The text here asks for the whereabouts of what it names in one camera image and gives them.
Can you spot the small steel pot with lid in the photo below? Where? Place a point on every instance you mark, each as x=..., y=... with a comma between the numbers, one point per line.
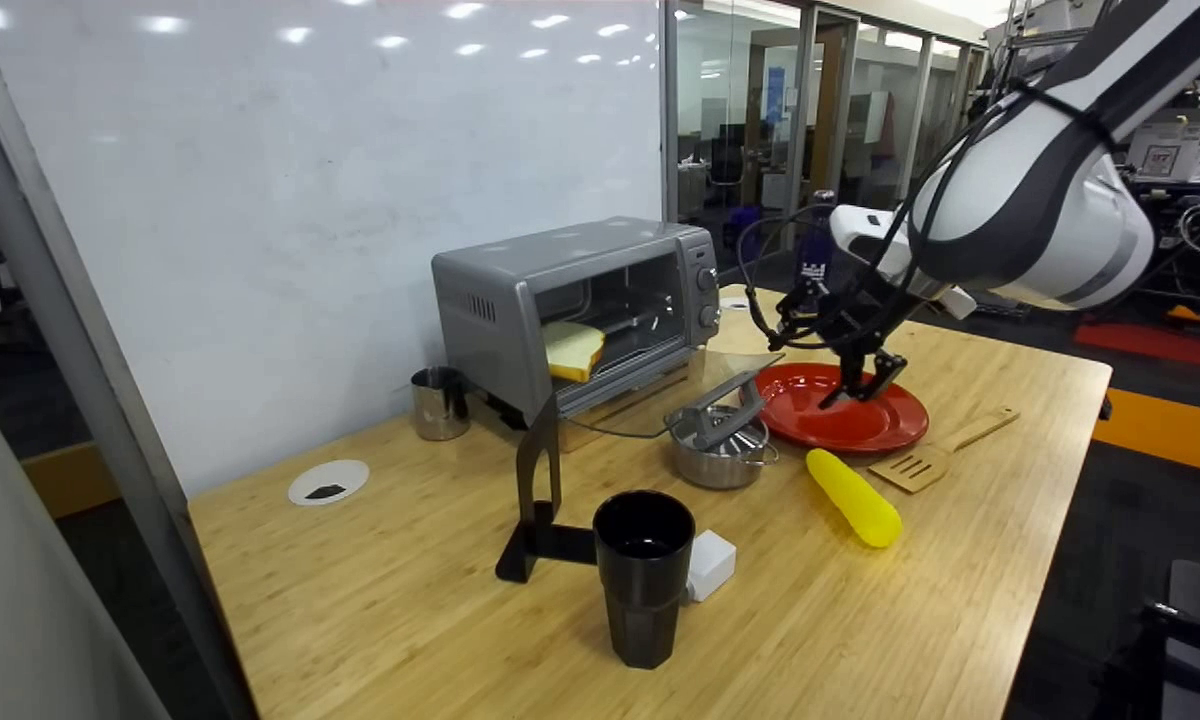
x=715, y=460

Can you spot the yellow toy corn cob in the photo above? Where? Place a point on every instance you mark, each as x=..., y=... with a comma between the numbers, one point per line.
x=856, y=500

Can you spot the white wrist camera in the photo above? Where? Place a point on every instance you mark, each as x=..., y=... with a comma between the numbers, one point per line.
x=873, y=234

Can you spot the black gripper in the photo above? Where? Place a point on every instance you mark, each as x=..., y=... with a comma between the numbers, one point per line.
x=864, y=312

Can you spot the black metal bookend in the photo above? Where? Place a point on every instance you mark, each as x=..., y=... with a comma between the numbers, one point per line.
x=539, y=467

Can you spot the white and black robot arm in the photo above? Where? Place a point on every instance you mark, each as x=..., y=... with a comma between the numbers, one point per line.
x=1053, y=186

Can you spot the black plastic tumbler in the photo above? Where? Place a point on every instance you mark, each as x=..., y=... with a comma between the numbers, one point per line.
x=644, y=586

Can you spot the red plate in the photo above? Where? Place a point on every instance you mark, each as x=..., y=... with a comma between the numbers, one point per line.
x=883, y=423

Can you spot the wooden slotted spatula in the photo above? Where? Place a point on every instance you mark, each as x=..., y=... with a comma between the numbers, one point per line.
x=926, y=467

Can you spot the white bread slice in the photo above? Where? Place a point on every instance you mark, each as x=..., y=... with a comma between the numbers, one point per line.
x=574, y=348

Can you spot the small white block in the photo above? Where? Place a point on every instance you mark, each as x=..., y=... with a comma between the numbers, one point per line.
x=715, y=561

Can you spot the silver toaster oven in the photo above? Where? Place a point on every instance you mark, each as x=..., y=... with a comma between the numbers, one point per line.
x=486, y=312

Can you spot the framed whiteboard panel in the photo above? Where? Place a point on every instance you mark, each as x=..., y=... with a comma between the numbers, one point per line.
x=224, y=203

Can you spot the small steel cup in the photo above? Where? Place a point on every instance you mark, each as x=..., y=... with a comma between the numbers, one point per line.
x=443, y=407

